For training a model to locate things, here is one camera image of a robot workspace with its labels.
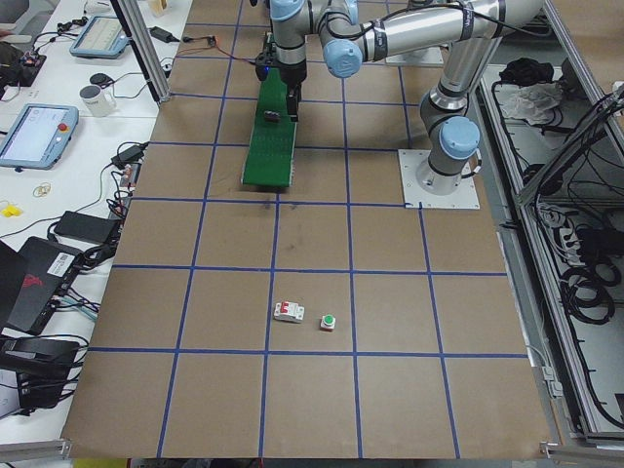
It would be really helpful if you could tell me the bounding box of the black power adapter brick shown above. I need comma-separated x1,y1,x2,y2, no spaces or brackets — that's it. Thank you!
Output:
54,211,121,245

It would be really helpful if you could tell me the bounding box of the green push button switch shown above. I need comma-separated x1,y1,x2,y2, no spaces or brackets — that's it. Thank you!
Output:
320,314,336,332

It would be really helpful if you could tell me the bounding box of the red black sensor cable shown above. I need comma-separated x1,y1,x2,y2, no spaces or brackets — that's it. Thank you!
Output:
181,34,262,64

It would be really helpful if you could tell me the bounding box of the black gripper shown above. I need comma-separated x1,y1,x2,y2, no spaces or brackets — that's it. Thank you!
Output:
278,61,307,122

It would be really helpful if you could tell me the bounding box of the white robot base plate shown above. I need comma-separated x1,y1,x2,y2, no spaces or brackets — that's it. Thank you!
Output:
398,149,480,210

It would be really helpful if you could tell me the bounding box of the white mug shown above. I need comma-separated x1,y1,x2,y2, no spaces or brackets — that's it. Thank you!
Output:
79,85,117,117

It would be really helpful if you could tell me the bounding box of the blue teach pendant near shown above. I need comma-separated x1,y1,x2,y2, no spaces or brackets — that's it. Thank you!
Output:
1,103,79,170

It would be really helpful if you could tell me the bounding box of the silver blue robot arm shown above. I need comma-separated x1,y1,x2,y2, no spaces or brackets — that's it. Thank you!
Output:
267,1,543,189

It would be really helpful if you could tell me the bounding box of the blue teach pendant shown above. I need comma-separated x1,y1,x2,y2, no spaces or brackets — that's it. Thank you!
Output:
69,16,130,59
1,103,79,170

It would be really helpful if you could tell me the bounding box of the blue teach pendant far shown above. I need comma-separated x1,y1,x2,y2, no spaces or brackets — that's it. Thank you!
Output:
69,16,130,59

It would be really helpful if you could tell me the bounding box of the white red circuit breaker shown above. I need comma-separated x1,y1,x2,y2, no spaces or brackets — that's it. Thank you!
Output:
273,301,305,323

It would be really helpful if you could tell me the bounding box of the black round puck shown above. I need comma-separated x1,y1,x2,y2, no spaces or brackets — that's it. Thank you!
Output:
90,73,114,89

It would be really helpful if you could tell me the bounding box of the aluminium frame post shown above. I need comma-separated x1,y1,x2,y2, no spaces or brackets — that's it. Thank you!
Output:
111,0,171,105

